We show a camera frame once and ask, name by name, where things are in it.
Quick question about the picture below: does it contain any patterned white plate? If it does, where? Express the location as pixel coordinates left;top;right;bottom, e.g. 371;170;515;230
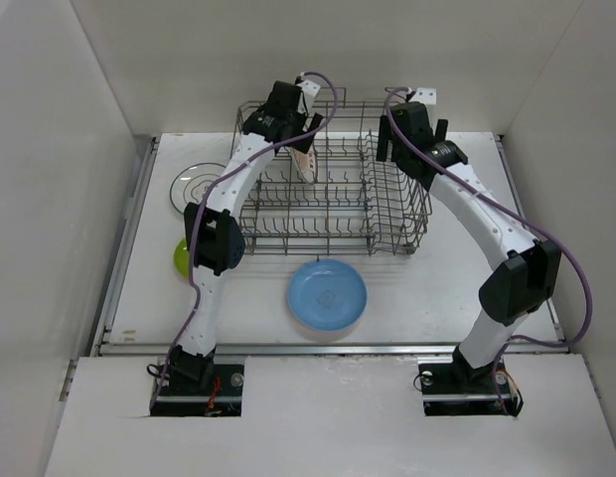
289;147;318;185

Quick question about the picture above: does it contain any grey wire dish rack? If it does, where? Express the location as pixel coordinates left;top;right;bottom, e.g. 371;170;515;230
239;96;431;256

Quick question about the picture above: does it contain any white blue-rimmed plate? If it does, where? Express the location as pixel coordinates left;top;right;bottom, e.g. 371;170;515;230
170;162;226;215

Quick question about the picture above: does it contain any green plate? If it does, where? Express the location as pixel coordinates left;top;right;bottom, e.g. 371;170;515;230
173;238;190;279

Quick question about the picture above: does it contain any blue plate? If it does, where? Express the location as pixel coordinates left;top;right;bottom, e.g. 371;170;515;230
286;259;368;333

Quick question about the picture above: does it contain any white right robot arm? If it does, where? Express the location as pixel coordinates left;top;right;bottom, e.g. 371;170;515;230
377;101;561;392

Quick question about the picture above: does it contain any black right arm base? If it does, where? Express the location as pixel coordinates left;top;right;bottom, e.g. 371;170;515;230
413;362;525;417

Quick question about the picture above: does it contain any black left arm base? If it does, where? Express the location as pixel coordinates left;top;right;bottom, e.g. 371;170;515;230
146;363;244;417

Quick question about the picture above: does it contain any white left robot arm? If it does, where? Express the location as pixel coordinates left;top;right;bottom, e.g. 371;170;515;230
154;73;332;397

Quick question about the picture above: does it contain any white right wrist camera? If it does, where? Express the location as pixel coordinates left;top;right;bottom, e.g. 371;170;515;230
406;87;437;106

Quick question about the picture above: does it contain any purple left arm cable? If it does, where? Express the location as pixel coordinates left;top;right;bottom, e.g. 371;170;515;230
149;70;338;413

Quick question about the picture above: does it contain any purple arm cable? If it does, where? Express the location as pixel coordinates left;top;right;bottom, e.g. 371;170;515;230
149;70;338;413
384;86;594;416

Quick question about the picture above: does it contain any front aluminium rail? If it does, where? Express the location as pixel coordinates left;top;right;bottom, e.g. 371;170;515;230
93;339;570;359

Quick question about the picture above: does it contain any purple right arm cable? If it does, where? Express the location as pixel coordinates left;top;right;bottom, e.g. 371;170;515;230
384;86;594;416

